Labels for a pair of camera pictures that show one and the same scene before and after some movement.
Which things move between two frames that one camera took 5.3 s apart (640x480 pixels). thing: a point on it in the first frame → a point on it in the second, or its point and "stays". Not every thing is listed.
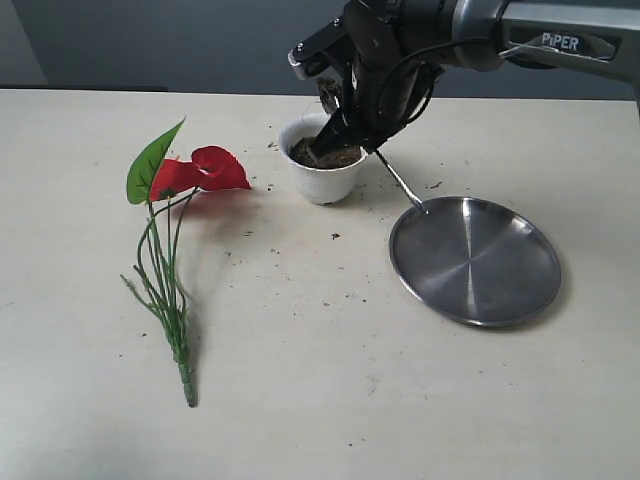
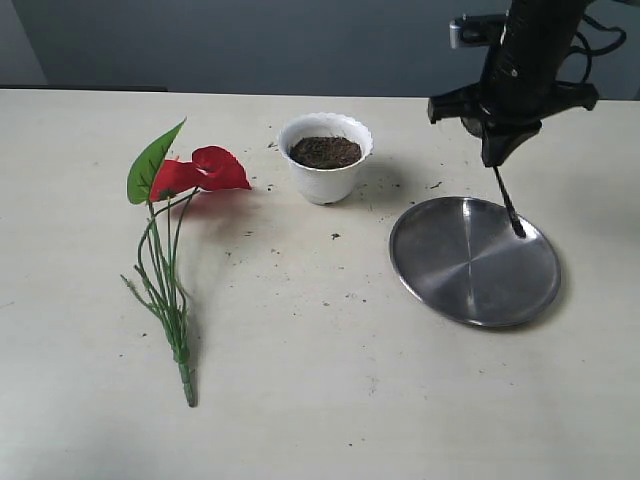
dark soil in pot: [305, 152] stays
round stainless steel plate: [476, 261] stays
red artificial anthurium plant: [170, 187] stays
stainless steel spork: [399, 182] → [517, 226]
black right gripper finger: [337, 134] → [500, 141]
